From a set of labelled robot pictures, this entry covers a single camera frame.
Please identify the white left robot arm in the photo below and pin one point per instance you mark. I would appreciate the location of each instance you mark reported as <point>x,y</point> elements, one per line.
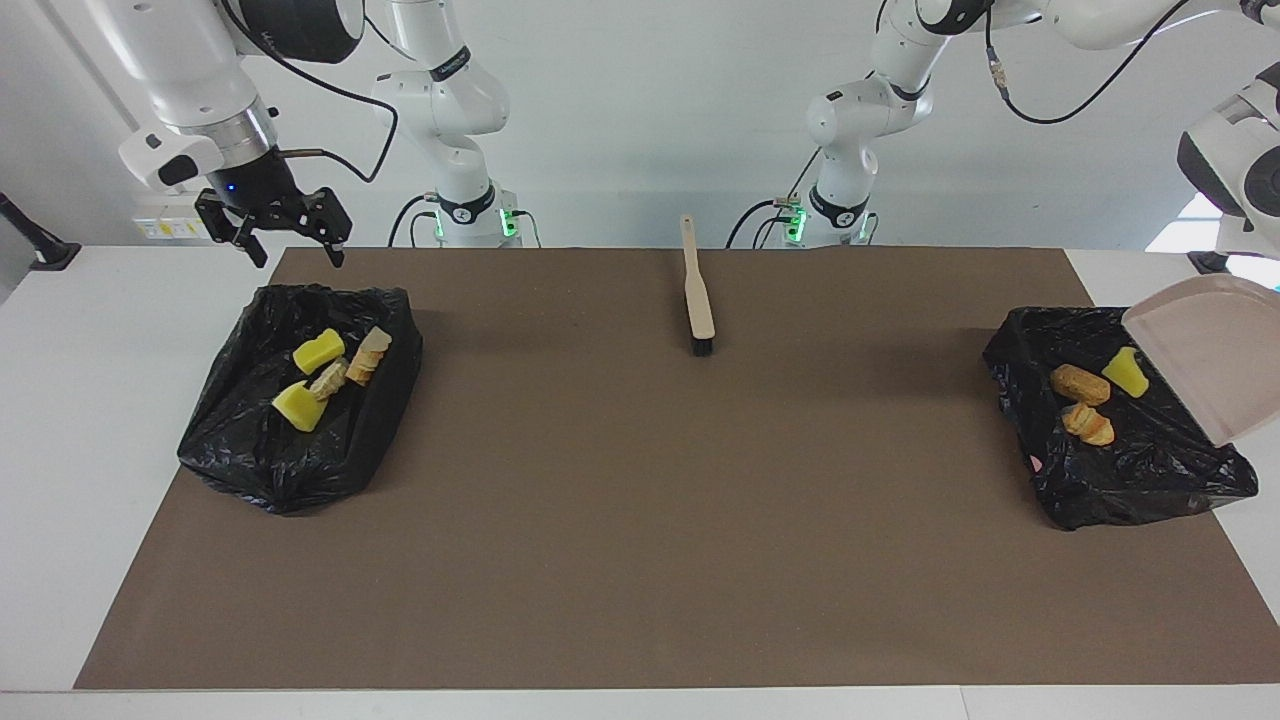
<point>870,110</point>

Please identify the striped toy croissant half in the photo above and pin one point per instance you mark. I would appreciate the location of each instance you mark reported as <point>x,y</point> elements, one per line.
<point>368,355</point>
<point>330,378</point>

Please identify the beige plastic dustpan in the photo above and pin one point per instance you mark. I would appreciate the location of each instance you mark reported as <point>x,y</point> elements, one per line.
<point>1220,350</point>

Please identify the pale food lump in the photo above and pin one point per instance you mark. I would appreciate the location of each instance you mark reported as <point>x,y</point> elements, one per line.
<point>1088,424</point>

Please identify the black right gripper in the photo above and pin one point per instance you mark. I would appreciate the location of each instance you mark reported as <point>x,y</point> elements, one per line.
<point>255,190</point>

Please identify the open black bag-lined bin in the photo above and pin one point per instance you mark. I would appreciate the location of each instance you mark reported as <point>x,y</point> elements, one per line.
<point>290,465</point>

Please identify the black bag bin pink spot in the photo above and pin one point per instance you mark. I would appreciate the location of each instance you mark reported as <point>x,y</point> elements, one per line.
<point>1130,480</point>

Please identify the brown peanut-shaped bread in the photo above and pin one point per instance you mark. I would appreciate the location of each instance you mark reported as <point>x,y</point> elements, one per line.
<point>1080,384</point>

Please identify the brown table mat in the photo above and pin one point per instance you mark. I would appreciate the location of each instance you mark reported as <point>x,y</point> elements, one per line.
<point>640,600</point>

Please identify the white wall socket box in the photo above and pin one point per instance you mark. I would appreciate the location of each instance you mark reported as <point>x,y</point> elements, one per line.
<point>165,225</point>

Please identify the black stand foot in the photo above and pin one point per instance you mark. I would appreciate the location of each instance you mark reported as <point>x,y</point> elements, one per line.
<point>45,250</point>
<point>1210,262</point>

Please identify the beige hand brush black bristles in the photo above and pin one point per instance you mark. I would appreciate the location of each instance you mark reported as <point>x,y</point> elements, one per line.
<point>701,300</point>

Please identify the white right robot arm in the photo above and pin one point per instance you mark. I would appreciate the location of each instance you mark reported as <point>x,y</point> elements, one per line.
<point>180,80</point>

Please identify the small curved yellow sponge piece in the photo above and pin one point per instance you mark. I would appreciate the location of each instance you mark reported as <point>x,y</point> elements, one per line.
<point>1127,372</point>

